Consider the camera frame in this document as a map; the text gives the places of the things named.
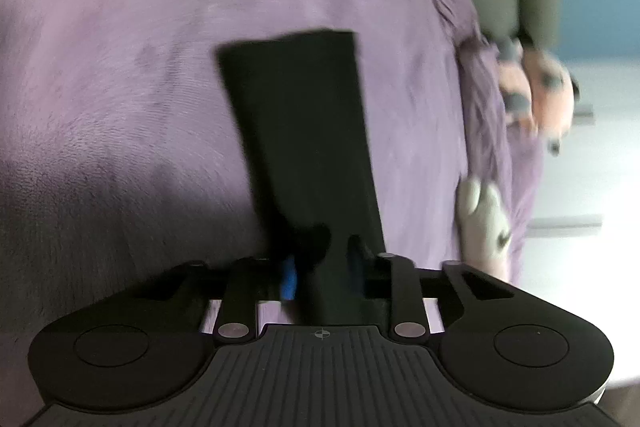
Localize black garment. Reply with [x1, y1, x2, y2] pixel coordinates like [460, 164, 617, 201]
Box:
[215, 28, 389, 326]

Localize long plush toy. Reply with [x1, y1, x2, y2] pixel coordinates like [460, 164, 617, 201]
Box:
[456, 176, 514, 269]

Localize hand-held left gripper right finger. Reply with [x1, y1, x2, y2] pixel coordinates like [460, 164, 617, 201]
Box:
[347, 234, 519, 341]

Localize purple fleece blanket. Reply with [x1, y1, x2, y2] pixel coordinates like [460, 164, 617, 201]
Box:
[0, 0, 547, 360]

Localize pink plush toy grey paws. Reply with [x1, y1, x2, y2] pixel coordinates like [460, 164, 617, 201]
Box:
[495, 34, 582, 158]

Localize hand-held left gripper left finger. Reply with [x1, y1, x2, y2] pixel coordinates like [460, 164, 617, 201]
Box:
[132, 256, 301, 340]

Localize white wardrobe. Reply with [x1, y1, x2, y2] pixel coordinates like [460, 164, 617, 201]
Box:
[517, 57, 640, 390]

